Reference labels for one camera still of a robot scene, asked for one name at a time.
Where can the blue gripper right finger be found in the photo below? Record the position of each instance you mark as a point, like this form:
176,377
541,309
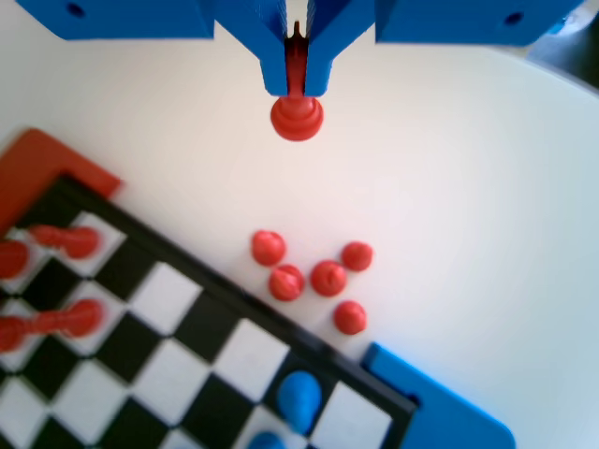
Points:
327,28

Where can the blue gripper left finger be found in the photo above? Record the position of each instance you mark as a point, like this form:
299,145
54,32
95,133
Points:
262,28

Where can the red chess knight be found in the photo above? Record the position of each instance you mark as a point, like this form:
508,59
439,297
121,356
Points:
296,119

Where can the red chess piece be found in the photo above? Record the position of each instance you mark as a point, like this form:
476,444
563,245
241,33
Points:
286,282
268,247

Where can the red chess pawn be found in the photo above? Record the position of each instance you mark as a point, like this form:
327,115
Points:
56,322
357,256
350,317
65,241

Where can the red round game piece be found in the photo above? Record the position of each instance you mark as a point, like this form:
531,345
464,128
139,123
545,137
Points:
328,278

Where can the black and white chessboard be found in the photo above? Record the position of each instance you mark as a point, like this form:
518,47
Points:
166,299

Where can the red chess king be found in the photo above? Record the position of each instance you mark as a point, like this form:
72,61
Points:
11,259

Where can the blue chess pawn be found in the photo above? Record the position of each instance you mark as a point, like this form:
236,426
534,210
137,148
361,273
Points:
266,442
299,400

